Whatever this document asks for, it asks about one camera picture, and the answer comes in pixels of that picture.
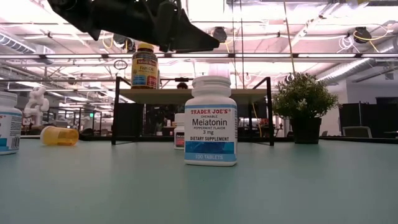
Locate white bottle blue barcode label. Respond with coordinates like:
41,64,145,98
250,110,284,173
0,91,23,156

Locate black ceiling cable reel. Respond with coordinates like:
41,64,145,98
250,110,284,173
353,26,373,44
112,33,128,49
125,39,137,54
212,26,228,44

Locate wooden shelf black metal legs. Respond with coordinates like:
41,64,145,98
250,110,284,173
111,76,275,147

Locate orange pill vial white cap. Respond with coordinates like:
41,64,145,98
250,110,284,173
40,125,80,147

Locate small white bottle red label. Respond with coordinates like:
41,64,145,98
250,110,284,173
174,113,186,151

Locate grey office chair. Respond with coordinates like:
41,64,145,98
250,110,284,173
341,126,373,139

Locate white Trader Joe's melatonin bottle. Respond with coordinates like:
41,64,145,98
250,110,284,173
183,75,238,167

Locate amber fish oil bottle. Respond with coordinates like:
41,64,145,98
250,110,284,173
131,42,159,90

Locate long horizontal light bar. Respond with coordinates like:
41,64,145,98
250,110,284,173
0,52,398,60

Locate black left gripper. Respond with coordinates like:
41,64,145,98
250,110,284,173
102,0,221,52

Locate white jointed robot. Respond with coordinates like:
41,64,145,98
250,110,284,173
24,86,50,128

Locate green plant in black pot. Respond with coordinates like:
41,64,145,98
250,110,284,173
272,72,340,145

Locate black office partition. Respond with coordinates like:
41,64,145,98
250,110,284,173
338,96,398,139

